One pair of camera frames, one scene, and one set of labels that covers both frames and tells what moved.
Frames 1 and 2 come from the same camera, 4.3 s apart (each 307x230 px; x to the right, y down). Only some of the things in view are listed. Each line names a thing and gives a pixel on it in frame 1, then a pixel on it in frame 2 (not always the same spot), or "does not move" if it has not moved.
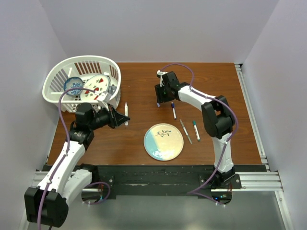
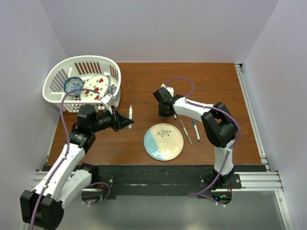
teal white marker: (196, 132) does not move
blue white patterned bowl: (73, 82) does not move
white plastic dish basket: (97, 73) does not move
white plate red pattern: (100, 84) does not move
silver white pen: (126, 113) → (130, 114)
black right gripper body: (162, 93) → (162, 113)
